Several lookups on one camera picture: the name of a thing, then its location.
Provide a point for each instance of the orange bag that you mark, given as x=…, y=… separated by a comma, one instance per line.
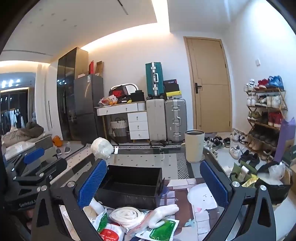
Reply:
x=57, y=141

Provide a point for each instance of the grey refrigerator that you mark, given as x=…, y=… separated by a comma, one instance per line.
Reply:
x=89, y=104

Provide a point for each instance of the rack of hanging clothes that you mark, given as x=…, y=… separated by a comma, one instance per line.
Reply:
x=11, y=118

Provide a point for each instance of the teal suitcase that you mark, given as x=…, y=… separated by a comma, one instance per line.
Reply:
x=155, y=80

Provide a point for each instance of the beige suitcase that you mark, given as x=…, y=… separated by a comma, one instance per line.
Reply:
x=156, y=120

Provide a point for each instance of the white cotton wad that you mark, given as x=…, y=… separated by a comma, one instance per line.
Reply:
x=94, y=206

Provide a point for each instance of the bag of fruit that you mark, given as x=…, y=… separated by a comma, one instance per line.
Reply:
x=107, y=101

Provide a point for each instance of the red and white packet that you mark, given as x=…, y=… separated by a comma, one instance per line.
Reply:
x=111, y=234

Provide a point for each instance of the black bin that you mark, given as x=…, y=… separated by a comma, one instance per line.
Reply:
x=272, y=192

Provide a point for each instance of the white plush doll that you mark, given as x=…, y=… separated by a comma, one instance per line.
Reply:
x=161, y=212

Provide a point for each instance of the white chair frame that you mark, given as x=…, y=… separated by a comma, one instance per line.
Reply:
x=133, y=85

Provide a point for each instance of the small white tool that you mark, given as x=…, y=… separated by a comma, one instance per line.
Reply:
x=115, y=153

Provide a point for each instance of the wooden shoe rack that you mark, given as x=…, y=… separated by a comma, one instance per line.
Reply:
x=266, y=115

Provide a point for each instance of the purple rolled mat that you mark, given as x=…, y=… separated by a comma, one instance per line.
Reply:
x=285, y=136

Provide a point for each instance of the woven basket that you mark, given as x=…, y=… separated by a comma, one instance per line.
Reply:
x=119, y=132

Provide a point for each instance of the black storage box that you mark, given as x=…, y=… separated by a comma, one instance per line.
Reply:
x=129, y=199

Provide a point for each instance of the brown cardboard box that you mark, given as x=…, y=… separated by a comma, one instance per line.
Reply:
x=100, y=68

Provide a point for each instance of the white desk with drawers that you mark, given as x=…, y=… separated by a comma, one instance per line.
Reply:
x=137, y=120

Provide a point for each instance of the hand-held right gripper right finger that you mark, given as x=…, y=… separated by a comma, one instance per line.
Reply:
x=214, y=183

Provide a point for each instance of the white crumpled plastic bag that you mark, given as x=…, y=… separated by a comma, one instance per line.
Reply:
x=100, y=148

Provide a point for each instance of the grey slipper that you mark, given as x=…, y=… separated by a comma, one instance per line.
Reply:
x=67, y=150
x=59, y=151

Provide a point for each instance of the black box with red stripe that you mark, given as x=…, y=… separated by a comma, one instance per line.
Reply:
x=170, y=82

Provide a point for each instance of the dark tall cabinet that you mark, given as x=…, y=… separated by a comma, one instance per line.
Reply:
x=67, y=81

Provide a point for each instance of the wooden door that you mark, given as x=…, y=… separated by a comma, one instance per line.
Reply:
x=212, y=92

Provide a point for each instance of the red and black bag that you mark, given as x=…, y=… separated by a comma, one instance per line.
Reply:
x=118, y=91

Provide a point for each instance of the printed cartoon table mat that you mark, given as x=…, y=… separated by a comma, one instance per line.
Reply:
x=182, y=215

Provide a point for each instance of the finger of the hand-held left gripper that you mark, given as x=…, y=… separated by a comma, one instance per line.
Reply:
x=46, y=170
x=33, y=154

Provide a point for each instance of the black and yellow box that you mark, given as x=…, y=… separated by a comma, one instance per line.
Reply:
x=173, y=93

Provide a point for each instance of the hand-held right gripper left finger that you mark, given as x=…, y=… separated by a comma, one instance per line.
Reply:
x=91, y=183

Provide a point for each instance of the silver suitcase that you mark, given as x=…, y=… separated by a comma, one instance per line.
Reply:
x=175, y=120

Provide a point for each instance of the green paper bag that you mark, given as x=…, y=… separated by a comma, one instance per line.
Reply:
x=238, y=175

